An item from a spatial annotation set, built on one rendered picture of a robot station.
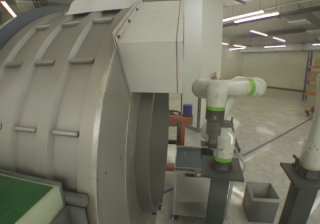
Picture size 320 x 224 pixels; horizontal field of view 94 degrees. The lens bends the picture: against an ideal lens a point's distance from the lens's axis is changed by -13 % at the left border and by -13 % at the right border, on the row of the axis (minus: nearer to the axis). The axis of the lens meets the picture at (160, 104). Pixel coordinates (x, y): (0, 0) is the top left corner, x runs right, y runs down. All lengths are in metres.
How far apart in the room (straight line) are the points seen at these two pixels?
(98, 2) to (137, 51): 0.30
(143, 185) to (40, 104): 0.45
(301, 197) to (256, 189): 0.98
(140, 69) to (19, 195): 0.38
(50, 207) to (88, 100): 0.22
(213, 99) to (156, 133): 0.74
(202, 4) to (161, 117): 3.25
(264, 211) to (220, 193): 0.95
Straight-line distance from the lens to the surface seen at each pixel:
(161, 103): 1.35
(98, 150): 0.37
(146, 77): 0.48
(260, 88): 1.17
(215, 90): 0.79
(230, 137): 1.09
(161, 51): 0.43
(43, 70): 0.53
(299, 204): 1.45
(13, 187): 0.43
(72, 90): 0.44
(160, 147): 1.41
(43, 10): 0.93
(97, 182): 0.39
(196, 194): 1.94
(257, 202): 2.08
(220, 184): 1.25
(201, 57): 4.01
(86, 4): 0.72
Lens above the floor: 1.56
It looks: 12 degrees down
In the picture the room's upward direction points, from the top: straight up
